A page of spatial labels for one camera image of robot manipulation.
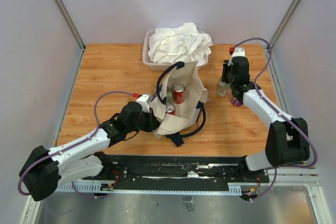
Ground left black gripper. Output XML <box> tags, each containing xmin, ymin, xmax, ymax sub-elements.
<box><xmin>127</xmin><ymin>106</ymin><xmax>161</xmax><ymax>133</ymax></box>

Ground clear glass bottle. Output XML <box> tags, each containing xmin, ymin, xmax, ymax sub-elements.
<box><xmin>216</xmin><ymin>78</ymin><xmax>230</xmax><ymax>97</ymax></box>
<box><xmin>166</xmin><ymin>87</ymin><xmax>173</xmax><ymax>103</ymax></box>

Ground red soda can front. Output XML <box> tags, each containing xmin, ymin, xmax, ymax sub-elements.
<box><xmin>165</xmin><ymin>102</ymin><xmax>176</xmax><ymax>115</ymax></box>

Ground red soda can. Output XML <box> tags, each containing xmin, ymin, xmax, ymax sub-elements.
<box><xmin>165</xmin><ymin>102</ymin><xmax>176</xmax><ymax>115</ymax></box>
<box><xmin>172</xmin><ymin>83</ymin><xmax>185</xmax><ymax>104</ymax></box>

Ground purple soda can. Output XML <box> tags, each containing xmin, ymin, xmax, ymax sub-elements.
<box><xmin>231</xmin><ymin>96</ymin><xmax>243</xmax><ymax>107</ymax></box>

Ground beige canvas tote bag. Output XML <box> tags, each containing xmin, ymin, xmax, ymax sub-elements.
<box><xmin>150</xmin><ymin>61</ymin><xmax>209</xmax><ymax>147</ymax></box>

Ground red soda can back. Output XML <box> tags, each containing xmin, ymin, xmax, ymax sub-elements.
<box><xmin>172</xmin><ymin>83</ymin><xmax>185</xmax><ymax>104</ymax></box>

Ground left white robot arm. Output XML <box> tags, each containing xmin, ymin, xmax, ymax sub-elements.
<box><xmin>18</xmin><ymin>101</ymin><xmax>160</xmax><ymax>201</ymax></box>

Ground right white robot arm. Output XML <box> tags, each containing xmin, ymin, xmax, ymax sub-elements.
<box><xmin>222</xmin><ymin>56</ymin><xmax>310</xmax><ymax>182</ymax></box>

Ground white crumpled cloth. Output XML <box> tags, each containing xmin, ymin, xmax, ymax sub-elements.
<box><xmin>148</xmin><ymin>22</ymin><xmax>214</xmax><ymax>66</ymax></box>

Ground clear plastic bin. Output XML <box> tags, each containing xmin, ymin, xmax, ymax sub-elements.
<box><xmin>142</xmin><ymin>29</ymin><xmax>211</xmax><ymax>71</ymax></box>

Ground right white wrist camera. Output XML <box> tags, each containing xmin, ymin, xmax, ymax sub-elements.
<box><xmin>229</xmin><ymin>47</ymin><xmax>246</xmax><ymax>58</ymax></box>

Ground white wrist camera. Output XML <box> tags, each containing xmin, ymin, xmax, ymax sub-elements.
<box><xmin>136</xmin><ymin>94</ymin><xmax>153</xmax><ymax>112</ymax></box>
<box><xmin>229</xmin><ymin>47</ymin><xmax>246</xmax><ymax>58</ymax></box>

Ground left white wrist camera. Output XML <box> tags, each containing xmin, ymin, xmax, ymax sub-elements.
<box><xmin>136</xmin><ymin>94</ymin><xmax>153</xmax><ymax>112</ymax></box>

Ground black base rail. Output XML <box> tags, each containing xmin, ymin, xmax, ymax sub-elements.
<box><xmin>52</xmin><ymin>153</ymin><xmax>271</xmax><ymax>193</ymax></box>

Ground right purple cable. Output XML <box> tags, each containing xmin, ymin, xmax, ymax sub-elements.
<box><xmin>233</xmin><ymin>37</ymin><xmax>319</xmax><ymax>169</ymax></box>

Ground purple cable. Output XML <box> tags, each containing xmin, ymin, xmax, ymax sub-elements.
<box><xmin>17</xmin><ymin>91</ymin><xmax>137</xmax><ymax>196</ymax></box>
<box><xmin>233</xmin><ymin>37</ymin><xmax>319</xmax><ymax>169</ymax></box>

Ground right aluminium frame post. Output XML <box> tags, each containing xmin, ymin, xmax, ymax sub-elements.
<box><xmin>270</xmin><ymin>0</ymin><xmax>302</xmax><ymax>47</ymax></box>

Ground aluminium frame post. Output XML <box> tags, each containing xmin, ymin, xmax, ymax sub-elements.
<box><xmin>270</xmin><ymin>0</ymin><xmax>302</xmax><ymax>47</ymax></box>
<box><xmin>54</xmin><ymin>0</ymin><xmax>86</xmax><ymax>51</ymax></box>

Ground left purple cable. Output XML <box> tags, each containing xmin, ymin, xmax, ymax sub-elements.
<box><xmin>17</xmin><ymin>91</ymin><xmax>137</xmax><ymax>196</ymax></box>

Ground left aluminium frame post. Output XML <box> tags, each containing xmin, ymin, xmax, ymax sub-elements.
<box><xmin>54</xmin><ymin>0</ymin><xmax>86</xmax><ymax>51</ymax></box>

